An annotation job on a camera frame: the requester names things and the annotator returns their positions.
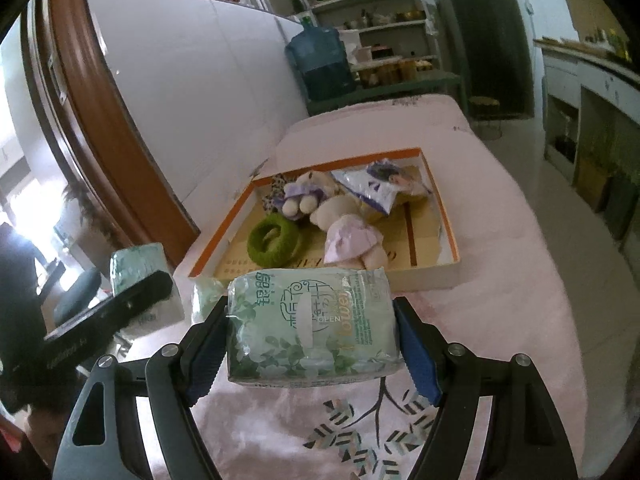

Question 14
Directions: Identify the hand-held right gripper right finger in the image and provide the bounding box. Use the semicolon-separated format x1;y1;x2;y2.
392;296;583;480

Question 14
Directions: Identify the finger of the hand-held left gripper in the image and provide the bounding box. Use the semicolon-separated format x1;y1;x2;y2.
107;270;174;318

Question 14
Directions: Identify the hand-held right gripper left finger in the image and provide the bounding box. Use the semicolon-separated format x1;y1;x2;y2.
51;296;231;480

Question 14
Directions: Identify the green tissue pack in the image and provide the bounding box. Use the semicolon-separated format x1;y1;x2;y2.
109;242;186;341
226;266;405;388
191;277;226;323

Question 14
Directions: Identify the orange-rimmed cardboard box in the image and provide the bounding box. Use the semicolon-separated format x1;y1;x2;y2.
187;146;462;291

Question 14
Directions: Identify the green fuzzy ring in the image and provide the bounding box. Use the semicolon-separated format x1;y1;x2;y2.
247;212;307;267

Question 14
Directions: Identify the cream teddy bear lilac dress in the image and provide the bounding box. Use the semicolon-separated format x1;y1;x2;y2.
309;195;388;271

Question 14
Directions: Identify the person's left forearm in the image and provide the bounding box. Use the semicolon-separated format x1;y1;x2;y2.
20;395;68;466

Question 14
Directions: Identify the grey office chair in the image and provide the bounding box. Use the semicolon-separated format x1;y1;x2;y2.
52;267;103;328

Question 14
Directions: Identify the dried plant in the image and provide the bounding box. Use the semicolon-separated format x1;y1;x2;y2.
62;182;118;241

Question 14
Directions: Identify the brown patterned scrunchie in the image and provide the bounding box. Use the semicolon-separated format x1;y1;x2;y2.
260;172;291;211

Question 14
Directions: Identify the small round stool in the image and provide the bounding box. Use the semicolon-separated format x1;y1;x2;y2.
470;96;503;141

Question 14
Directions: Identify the green shelf unit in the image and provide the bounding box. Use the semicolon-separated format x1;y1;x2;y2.
295;0;468;116

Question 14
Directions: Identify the blue water jug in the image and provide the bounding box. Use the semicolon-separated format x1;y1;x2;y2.
285;16;358;102

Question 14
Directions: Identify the white counter cabinet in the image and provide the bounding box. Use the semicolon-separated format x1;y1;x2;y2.
532;35;640;261

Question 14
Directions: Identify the dark tall cabinet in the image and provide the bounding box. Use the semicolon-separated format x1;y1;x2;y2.
427;0;536;121

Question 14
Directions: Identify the cardboard sheet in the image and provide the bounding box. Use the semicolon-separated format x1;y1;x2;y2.
557;0;626;41

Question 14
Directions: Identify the brown wooden door frame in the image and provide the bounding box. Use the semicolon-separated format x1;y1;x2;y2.
22;0;201;281

